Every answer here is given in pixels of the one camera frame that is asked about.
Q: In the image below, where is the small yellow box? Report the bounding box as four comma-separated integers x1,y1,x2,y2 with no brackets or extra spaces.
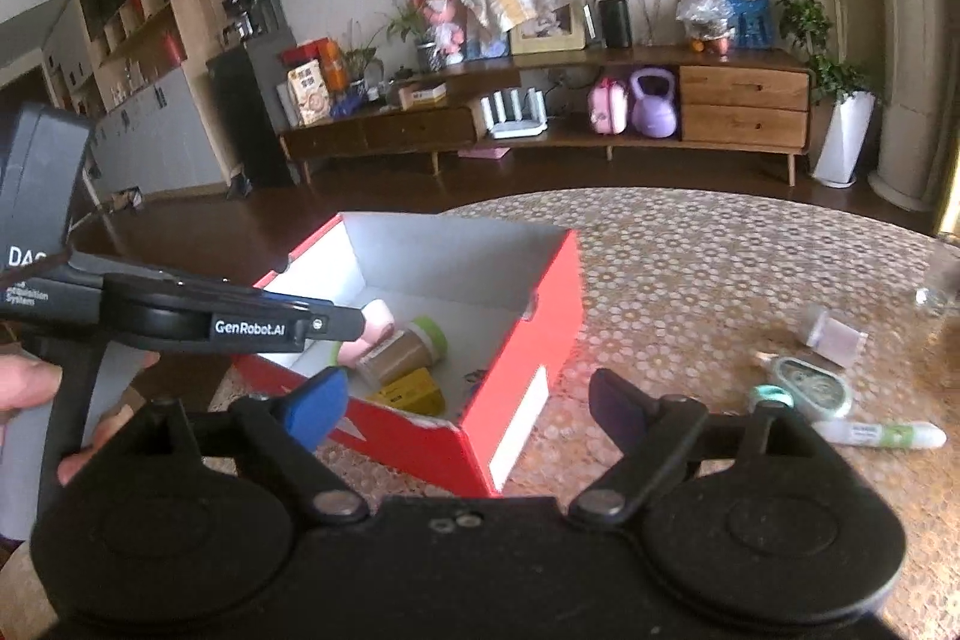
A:
367,368,445,417

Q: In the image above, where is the green correction tape dispenser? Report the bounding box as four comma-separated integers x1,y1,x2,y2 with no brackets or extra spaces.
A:
769,355,854,417

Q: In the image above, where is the small potted grass plant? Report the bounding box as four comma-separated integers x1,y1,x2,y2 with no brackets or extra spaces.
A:
337,29,383,101

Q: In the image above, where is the white and green marker pen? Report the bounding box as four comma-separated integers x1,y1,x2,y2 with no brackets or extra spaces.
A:
814,419,947,453

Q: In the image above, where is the blue toy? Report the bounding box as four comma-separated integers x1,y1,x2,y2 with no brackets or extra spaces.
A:
330,89,370,120

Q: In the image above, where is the printed snack box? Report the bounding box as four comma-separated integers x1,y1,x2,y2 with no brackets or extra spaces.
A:
287,61,331,127

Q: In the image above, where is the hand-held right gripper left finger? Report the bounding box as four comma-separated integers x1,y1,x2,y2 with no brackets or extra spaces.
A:
71,366,372,525

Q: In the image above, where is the black cylinder speaker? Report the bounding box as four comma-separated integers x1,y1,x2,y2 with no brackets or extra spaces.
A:
598,0,632,49

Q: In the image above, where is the orange box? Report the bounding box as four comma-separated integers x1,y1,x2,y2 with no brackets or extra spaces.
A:
281,38,350,94

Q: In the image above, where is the white router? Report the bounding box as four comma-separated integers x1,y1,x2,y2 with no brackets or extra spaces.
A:
480,89,548,140

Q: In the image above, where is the clear drinking glass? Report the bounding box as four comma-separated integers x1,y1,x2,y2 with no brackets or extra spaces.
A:
913,235,960,315

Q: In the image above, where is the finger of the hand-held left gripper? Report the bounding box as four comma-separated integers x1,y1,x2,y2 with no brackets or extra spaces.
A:
178,284,335,316
306,306,369,342

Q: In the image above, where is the blue plastic stool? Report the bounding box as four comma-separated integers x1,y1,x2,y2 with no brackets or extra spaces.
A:
724,0,773,49

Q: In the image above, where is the small clear bottle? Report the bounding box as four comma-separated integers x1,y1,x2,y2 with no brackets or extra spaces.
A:
799,302,867,367

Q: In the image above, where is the yellow curtain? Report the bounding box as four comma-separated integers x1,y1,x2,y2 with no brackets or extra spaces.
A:
930,107,960,236

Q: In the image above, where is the black coffee machine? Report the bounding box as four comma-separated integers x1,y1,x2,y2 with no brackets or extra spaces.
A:
221,0,290,41

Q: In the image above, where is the red cardboard box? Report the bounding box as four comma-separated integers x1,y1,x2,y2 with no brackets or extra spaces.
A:
232,212,586,498

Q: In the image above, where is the white standing air conditioner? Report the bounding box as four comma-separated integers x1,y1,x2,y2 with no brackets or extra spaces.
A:
862,0,953,214

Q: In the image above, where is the small cardboard box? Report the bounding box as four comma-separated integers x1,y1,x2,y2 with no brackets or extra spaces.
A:
397,83,449,111

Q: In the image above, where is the pink heart-shaped bowl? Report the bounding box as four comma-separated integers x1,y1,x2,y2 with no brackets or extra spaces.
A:
336,301,396,372

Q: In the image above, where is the small potted spider plant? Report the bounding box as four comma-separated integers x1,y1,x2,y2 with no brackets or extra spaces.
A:
382,0,436,75

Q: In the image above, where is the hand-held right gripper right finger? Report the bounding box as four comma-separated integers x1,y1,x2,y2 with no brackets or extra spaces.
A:
566,368,863,525

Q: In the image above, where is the wooden TV cabinet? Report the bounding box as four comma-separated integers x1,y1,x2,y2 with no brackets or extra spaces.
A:
279,46,815,187

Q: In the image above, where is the pink doll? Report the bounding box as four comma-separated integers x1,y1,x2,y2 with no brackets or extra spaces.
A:
420,0,466,67

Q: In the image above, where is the clear plastic bag with fruit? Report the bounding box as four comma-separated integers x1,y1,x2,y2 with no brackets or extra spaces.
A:
675,0,736,58

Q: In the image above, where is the purple kettlebell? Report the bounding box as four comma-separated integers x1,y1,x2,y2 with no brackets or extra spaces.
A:
628,68,680,137

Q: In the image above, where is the person's left hand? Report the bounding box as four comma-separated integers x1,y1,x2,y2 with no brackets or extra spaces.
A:
0,351,162,488

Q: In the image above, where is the clear jar with green lid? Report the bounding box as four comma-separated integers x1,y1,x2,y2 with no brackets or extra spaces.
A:
356,316,449,387

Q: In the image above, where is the black cabinet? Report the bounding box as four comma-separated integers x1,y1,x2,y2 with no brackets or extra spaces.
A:
206,25,301,187

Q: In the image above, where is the cream picture frame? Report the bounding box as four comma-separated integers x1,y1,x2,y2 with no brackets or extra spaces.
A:
510,2,587,56

